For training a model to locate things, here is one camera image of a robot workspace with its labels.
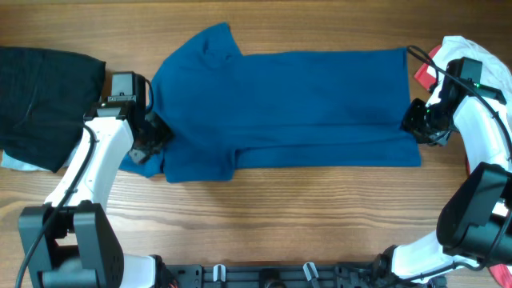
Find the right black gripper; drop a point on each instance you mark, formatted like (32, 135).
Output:
(418, 125)

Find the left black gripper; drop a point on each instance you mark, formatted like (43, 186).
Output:
(150, 140)

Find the blue polo shirt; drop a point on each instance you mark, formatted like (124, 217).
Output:
(229, 111)

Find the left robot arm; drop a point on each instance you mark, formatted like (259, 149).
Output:
(68, 240)

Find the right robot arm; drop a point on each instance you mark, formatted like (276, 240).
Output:
(474, 227)

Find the white printed t-shirt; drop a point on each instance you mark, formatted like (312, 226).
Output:
(495, 73)

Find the black folded garment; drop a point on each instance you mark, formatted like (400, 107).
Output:
(44, 95)

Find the light grey folded garment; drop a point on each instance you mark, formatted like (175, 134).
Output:
(24, 164)

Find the red t-shirt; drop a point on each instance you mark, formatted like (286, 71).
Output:
(426, 77)

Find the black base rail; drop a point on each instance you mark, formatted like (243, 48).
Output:
(308, 275)

